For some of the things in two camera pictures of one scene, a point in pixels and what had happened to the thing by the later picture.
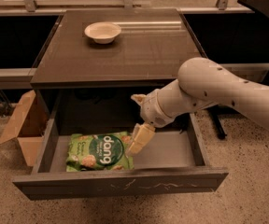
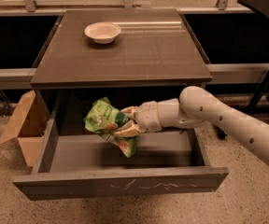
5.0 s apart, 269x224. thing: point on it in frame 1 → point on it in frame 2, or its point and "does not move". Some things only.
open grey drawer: x=169 y=162 does not move
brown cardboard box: x=28 y=125 does not move
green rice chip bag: x=99 y=151 → x=103 y=118
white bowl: x=103 y=33 does not move
